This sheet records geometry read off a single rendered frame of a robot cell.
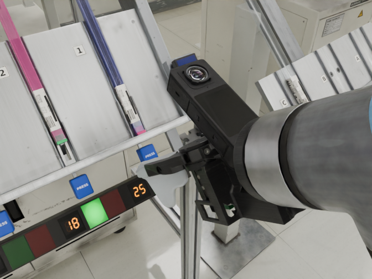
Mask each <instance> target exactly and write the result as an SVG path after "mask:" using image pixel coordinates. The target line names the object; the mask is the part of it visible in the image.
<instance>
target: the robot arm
mask: <svg viewBox="0 0 372 279"><path fill-rule="evenodd" d="M167 91H168V92H169V94H170V95H171V96H172V98H174V99H175V101H176V102H177V103H178V105H179V106H180V107H181V108H182V109H183V111H184V112H185V113H186V114H187V115H188V116H189V118H190V119H191V120H192V121H193V122H194V124H195V125H196V126H197V128H198V129H200V131H201V132H202V134H201V138H198V139H196V140H195V141H193V142H191V143H188V144H186V145H185V146H183V147H181V148H180V149H179V152H178V151H175V152H171V153H168V154H166V155H163V156H161V157H157V158H153V159H150V160H147V161H143V162H141V163H140V165H139V166H138V168H137V170H136V173H137V176H138V177H139V178H143V179H145V180H146V181H147V182H148V183H149V185H150V186H151V188H152V189H153V191H154V192H155V194H156V196H157V197H158V199H159V200H160V201H161V203H162V204H163V205H164V206H165V207H168V208H172V207H174V206H175V204H176V199H175V190H176V189H177V188H178V187H182V186H184V185H186V184H187V182H188V174H187V171H191V172H192V175H193V177H194V179H195V182H196V183H195V184H196V186H197V188H198V191H199V194H200V196H201V198H202V200H195V203H196V206H197V208H198V210H199V213H200V215H201V218H202V220H205V221H209V222H212V223H217V224H221V225H226V226H229V225H231V224H233V223H234V222H236V221H237V220H239V219H241V218H248V219H254V220H260V221H266V222H269V223H275V224H282V225H285V224H287V223H288V222H289V221H291V219H293V218H294V217H295V215H296V214H298V213H300V212H302V211H304V210H306V209H313V210H325V211H334V212H340V213H347V214H349V215H350V216H351V217H352V219H353V220H354V223H355V225H356V227H357V229H358V232H359V234H360V236H361V238H362V240H363V242H364V244H365V246H366V249H367V251H368V253H369V255H370V257H371V259H372V85H369V86H366V87H361V88H359V89H355V90H351V91H347V92H343V93H340V94H336V95H332V96H328V97H325V98H322V99H318V100H314V101H308V102H305V103H302V104H298V105H294V106H290V107H286V108H282V109H279V110H275V111H272V112H269V113H266V114H265V115H263V116H261V117H258V115H257V114H255V113H254V111H253V110H252V109H251V108H250V107H249V106H248V105H247V104H246V103H245V102H244V101H243V100H242V98H241V97H240V96H239V95H238V94H237V93H236V92H235V91H234V90H233V89H232V88H231V87H230V86H229V85H228V84H227V83H226V82H225V81H224V80H223V79H222V78H221V77H220V75H219V74H218V73H217V72H216V71H215V70H214V69H213V68H212V67H211V66H210V65H209V64H208V63H207V62H206V61H205V60H204V59H199V60H196V61H193V62H191V63H187V64H184V65H182V66H179V67H176V68H173V69H171V70H170V73H169V79H168V85H167ZM185 166H186V169H187V171H186V170H185ZM204 205H209V206H210V208H211V211H212V212H215V213H216V214H217V217H218V219H216V218H211V217H208V214H207V212H206V210H205V208H204ZM232 208H235V210H232V212H233V214H234V216H232V217H230V216H228V214H227V212H226V209H229V210H230V209H232Z"/></svg>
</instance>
